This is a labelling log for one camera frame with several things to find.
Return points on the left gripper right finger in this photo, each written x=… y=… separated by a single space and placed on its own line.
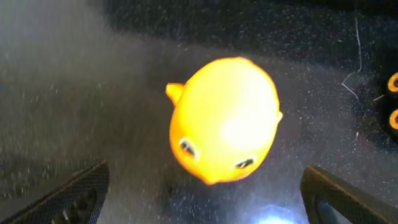
x=342 y=202

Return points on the grey and yellow toy truck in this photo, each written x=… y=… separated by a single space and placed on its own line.
x=392 y=119

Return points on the yellow rubber duck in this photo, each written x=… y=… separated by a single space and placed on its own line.
x=224 y=121

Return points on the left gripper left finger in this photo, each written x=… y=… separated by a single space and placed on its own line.
x=77 y=199

